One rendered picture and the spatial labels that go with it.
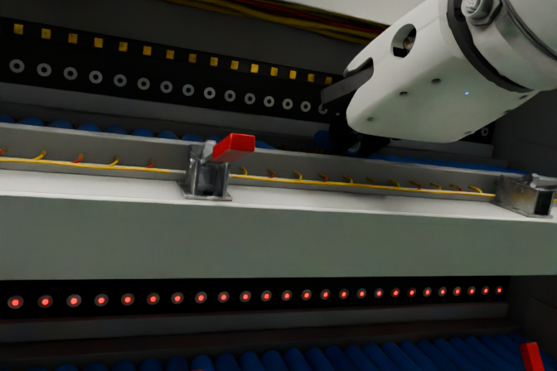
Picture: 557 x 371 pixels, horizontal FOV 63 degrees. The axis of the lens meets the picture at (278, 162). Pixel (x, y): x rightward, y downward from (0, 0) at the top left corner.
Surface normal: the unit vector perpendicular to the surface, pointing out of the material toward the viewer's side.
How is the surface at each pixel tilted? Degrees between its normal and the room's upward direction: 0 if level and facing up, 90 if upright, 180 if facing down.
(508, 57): 142
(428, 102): 173
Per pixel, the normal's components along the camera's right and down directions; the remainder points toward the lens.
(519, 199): -0.93, -0.08
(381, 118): -0.02, 0.93
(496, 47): -0.64, 0.59
